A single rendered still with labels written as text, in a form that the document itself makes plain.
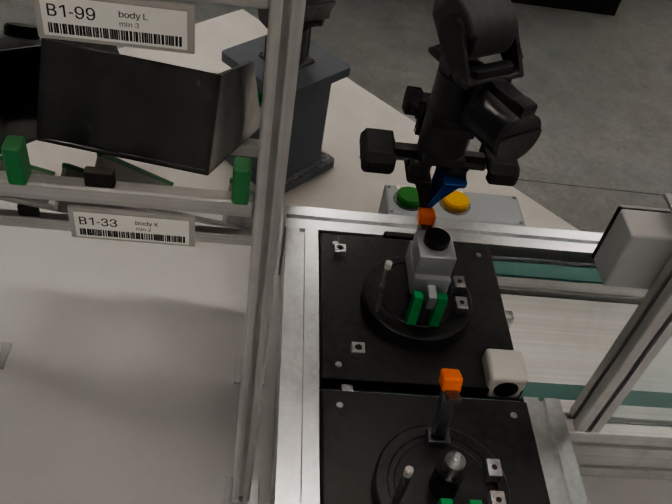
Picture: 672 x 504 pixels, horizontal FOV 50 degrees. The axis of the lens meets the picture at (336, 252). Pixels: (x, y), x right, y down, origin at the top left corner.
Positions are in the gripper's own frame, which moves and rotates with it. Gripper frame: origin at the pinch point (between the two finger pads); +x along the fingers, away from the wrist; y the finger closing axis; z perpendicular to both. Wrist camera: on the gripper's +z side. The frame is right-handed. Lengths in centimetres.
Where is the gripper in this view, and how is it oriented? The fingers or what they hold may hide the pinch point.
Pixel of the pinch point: (428, 189)
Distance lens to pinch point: 91.0
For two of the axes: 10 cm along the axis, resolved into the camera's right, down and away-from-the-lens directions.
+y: -9.9, -0.9, -1.1
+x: -1.4, 6.9, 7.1
